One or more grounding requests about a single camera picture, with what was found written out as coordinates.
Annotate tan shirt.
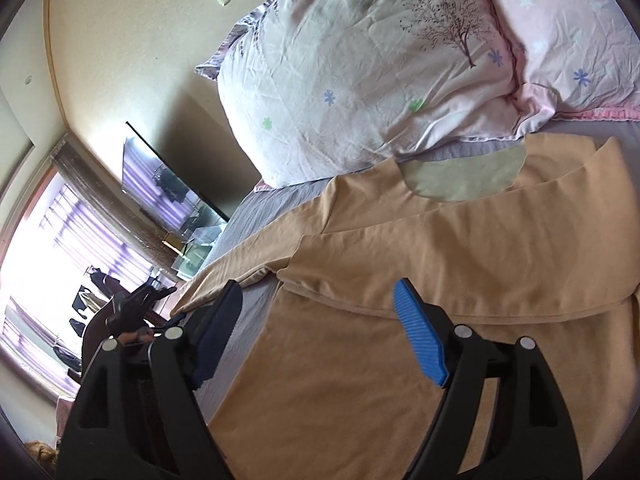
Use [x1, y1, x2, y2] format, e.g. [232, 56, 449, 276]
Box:
[169, 131, 640, 480]

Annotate bright curtained window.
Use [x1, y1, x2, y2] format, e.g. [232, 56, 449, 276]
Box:
[1, 169, 166, 400]

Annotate black flat screen television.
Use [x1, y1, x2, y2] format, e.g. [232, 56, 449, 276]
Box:
[121, 120, 262, 241]

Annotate white tree print pillow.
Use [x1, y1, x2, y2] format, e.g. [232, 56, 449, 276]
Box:
[196, 0, 526, 188]

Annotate pink star print pillow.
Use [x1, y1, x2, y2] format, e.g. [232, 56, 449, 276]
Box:
[492, 0, 639, 122]

